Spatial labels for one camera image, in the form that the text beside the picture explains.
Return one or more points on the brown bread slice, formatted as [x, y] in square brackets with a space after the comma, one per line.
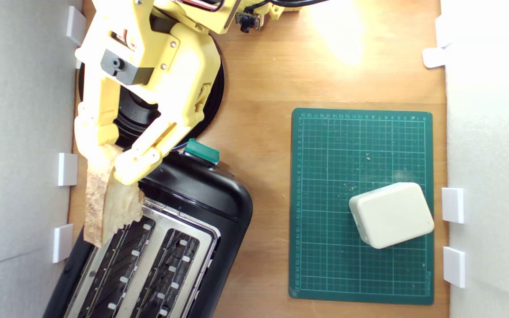
[104, 207]

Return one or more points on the black two-slot toaster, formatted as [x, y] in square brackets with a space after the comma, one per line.
[192, 190]

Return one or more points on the green toaster lever knob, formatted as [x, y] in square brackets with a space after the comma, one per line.
[201, 151]

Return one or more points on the black round plate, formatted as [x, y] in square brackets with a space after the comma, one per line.
[133, 112]

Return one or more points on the green cutting mat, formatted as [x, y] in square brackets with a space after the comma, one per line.
[325, 198]

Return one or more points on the white rounded block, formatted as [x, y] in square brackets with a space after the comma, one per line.
[391, 215]

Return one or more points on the white wall clip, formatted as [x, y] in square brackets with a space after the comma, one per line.
[62, 243]
[440, 31]
[433, 57]
[75, 26]
[454, 267]
[67, 169]
[453, 205]

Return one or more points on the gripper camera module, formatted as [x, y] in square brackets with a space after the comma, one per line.
[248, 22]

